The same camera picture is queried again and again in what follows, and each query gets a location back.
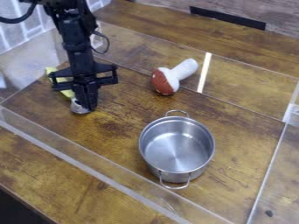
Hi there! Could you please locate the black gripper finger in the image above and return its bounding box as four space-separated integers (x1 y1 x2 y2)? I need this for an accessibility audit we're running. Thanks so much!
89 83 99 110
71 85 90 110

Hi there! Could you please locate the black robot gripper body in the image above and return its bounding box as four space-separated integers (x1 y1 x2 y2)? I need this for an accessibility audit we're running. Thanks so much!
49 51 118 91

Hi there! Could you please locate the green handled metal spoon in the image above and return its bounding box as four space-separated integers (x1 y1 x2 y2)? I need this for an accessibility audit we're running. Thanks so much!
46 67 91 115

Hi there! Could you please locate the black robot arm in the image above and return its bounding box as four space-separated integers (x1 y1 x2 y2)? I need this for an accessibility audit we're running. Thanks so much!
19 0 118 114

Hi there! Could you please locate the red white toy mushroom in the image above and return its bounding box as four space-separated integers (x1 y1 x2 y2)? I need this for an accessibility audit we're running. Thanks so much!
151 59 199 95

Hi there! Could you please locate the stainless steel pot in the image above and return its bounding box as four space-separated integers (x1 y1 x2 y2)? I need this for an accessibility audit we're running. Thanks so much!
139 109 217 190

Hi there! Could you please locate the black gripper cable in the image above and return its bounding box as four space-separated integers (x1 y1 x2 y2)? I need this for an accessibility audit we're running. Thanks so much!
0 0 111 55

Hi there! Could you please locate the clear acrylic barrier wall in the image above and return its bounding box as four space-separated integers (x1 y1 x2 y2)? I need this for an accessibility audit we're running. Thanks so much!
0 24 299 224

